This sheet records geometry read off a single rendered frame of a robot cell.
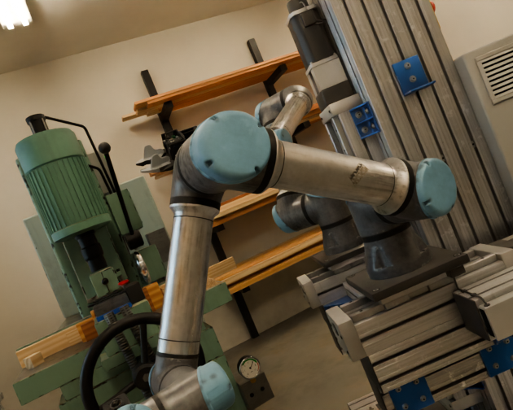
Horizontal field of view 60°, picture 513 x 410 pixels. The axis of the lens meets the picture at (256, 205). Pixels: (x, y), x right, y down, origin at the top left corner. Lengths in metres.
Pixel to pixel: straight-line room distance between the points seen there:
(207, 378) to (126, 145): 3.22
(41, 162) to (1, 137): 2.52
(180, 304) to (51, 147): 0.75
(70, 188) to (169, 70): 2.76
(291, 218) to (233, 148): 0.89
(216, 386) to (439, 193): 0.54
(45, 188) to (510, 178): 1.26
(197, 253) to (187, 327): 0.13
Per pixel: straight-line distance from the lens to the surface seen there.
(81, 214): 1.39
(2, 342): 3.87
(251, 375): 1.34
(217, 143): 0.70
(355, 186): 0.83
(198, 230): 0.82
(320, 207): 1.51
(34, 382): 1.34
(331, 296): 1.52
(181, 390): 0.72
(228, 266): 1.51
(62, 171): 1.41
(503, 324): 1.02
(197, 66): 4.10
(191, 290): 0.82
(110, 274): 1.41
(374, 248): 1.05
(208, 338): 1.35
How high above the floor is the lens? 1.10
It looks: 1 degrees down
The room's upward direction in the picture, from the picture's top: 23 degrees counter-clockwise
